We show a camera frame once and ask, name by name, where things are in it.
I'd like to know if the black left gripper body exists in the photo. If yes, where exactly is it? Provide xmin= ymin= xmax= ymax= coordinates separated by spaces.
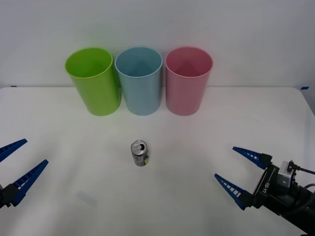
xmin=0 ymin=184 xmax=6 ymax=210

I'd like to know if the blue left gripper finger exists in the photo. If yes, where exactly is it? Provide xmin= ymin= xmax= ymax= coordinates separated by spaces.
xmin=0 ymin=139 xmax=28 ymax=163
xmin=1 ymin=159 xmax=49 ymax=207

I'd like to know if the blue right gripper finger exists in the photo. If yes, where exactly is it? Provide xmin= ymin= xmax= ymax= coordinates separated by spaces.
xmin=232 ymin=146 xmax=273 ymax=171
xmin=214 ymin=173 xmax=257 ymax=211

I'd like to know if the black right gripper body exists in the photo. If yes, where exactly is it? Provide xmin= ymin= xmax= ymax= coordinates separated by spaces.
xmin=251 ymin=165 xmax=296 ymax=215

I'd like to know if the silver drink can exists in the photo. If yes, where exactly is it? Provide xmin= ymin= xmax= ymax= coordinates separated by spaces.
xmin=130 ymin=140 xmax=151 ymax=168

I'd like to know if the pink plastic bin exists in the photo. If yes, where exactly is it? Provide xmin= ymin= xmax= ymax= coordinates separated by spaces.
xmin=165 ymin=46 xmax=214 ymax=117

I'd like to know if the green plastic bin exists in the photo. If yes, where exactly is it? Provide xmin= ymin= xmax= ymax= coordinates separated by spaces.
xmin=64 ymin=47 xmax=122 ymax=117

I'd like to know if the pale blue plastic bin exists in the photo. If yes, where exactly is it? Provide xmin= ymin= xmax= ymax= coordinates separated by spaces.
xmin=114 ymin=47 xmax=163 ymax=116

